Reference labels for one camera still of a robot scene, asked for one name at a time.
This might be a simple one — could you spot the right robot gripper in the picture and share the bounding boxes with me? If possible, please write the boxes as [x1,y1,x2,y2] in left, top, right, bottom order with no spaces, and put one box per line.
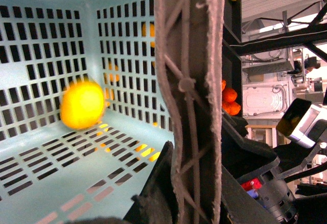
[237,167,298,223]

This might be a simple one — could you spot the brown basket handle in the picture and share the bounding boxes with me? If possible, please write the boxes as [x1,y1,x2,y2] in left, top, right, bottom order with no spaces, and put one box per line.
[154,0,225,223]

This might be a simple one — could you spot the light blue plastic basket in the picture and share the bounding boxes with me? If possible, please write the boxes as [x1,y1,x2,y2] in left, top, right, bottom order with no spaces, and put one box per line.
[1,0,173,223]

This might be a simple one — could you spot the pile of oranges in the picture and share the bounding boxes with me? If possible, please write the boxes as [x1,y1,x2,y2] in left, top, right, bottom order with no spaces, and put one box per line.
[221,79,241,116]

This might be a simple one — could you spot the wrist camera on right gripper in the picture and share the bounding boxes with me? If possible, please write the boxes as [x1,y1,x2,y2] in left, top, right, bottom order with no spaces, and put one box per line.
[276,98,326,149]

